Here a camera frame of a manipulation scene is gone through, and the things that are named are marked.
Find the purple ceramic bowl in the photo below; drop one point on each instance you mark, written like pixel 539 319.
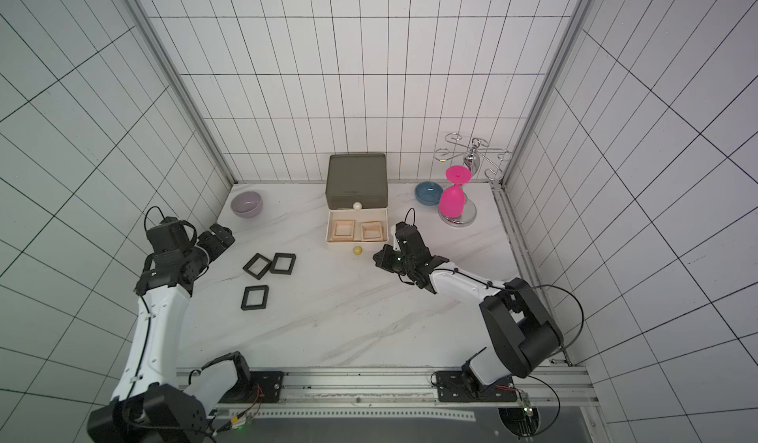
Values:
pixel 247 204

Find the chrome glass rack stand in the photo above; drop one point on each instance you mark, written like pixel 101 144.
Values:
pixel 477 155

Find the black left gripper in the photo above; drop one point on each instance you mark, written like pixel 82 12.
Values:
pixel 217 247

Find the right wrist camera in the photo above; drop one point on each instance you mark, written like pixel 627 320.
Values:
pixel 403 232

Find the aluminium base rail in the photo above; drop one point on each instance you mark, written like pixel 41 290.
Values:
pixel 402 393

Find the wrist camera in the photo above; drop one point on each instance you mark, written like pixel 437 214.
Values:
pixel 172 234
pixel 403 232

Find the pink plastic goblet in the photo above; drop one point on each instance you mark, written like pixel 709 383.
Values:
pixel 453 199

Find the blue ceramic bowl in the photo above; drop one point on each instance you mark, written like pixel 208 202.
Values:
pixel 428 193

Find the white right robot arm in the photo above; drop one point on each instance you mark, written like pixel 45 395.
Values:
pixel 522 333

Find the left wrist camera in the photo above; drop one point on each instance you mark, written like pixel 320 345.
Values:
pixel 172 234

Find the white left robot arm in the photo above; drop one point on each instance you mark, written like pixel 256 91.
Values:
pixel 148 404

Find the black brooch box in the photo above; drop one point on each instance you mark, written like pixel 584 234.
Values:
pixel 255 298
pixel 258 266
pixel 283 263

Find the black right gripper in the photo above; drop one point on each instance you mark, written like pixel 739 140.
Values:
pixel 406 252

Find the beige brooch box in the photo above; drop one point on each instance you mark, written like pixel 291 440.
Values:
pixel 343 231
pixel 373 231

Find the olive three-drawer cabinet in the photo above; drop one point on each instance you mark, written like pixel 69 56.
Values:
pixel 357 189

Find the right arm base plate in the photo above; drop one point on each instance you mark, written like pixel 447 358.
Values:
pixel 463 388

